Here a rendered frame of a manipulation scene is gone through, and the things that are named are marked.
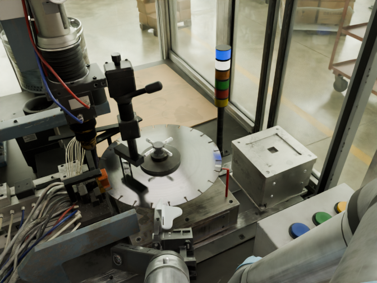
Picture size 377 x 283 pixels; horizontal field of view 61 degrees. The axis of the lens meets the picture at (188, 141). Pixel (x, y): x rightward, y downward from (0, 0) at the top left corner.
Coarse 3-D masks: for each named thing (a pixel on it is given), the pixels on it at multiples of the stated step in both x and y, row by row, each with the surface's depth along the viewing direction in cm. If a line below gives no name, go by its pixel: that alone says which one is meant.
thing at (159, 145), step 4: (148, 140) 85; (168, 140) 84; (152, 144) 84; (156, 144) 82; (160, 144) 82; (164, 144) 84; (156, 148) 82; (160, 148) 82; (148, 152) 81; (152, 152) 81; (156, 152) 82; (160, 152) 82; (164, 152) 81; (168, 152) 80; (144, 156) 80
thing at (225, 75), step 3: (216, 72) 95; (219, 72) 94; (222, 72) 94; (225, 72) 94; (228, 72) 95; (216, 75) 96; (219, 75) 95; (222, 75) 95; (225, 75) 95; (228, 75) 96; (216, 78) 96; (219, 78) 95; (222, 78) 95; (225, 78) 95; (228, 78) 96
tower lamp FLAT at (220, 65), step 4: (216, 60) 93; (228, 60) 92; (216, 64) 94; (220, 64) 92; (224, 64) 92; (228, 64) 93; (216, 68) 94; (220, 68) 93; (224, 68) 93; (228, 68) 94
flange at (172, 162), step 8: (144, 152) 87; (176, 152) 87; (144, 160) 84; (152, 160) 84; (160, 160) 83; (168, 160) 84; (176, 160) 84; (144, 168) 82; (152, 168) 82; (160, 168) 82; (168, 168) 82
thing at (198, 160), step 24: (144, 144) 91; (168, 144) 91; (192, 144) 90; (120, 168) 84; (192, 168) 83; (216, 168) 82; (120, 192) 77; (144, 192) 77; (168, 192) 77; (192, 192) 76
